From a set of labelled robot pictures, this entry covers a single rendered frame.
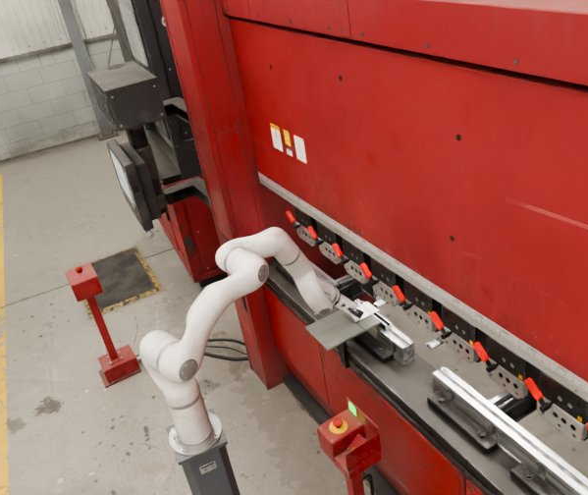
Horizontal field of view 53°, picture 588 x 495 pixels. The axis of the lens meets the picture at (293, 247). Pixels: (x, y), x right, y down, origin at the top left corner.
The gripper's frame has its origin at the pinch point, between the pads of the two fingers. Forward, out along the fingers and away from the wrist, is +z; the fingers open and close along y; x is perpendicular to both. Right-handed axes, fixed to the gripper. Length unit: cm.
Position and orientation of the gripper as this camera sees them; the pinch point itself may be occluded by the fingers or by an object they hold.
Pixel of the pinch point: (354, 310)
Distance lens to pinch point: 254.5
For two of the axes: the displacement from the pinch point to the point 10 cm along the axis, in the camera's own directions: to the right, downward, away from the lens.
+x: -5.6, 8.3, 0.6
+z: 6.7, 4.1, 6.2
